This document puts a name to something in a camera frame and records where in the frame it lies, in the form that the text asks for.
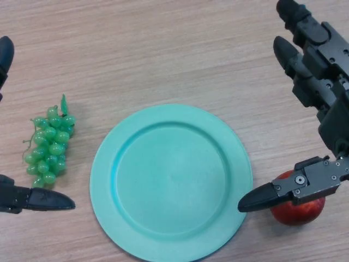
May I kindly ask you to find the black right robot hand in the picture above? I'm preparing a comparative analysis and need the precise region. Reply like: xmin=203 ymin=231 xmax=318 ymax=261
xmin=237 ymin=0 xmax=349 ymax=213

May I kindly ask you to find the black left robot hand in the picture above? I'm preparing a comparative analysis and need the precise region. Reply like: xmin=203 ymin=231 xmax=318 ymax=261
xmin=0 ymin=35 xmax=76 ymax=215

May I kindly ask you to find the green grapes bunch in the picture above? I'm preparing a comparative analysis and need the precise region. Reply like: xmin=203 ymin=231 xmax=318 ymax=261
xmin=22 ymin=93 xmax=77 ymax=189

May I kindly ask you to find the green round plate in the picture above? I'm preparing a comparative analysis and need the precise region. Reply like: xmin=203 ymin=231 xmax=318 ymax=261
xmin=89 ymin=104 xmax=254 ymax=262

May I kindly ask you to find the red apple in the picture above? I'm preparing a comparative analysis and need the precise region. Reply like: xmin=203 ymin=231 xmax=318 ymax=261
xmin=269 ymin=169 xmax=326 ymax=226

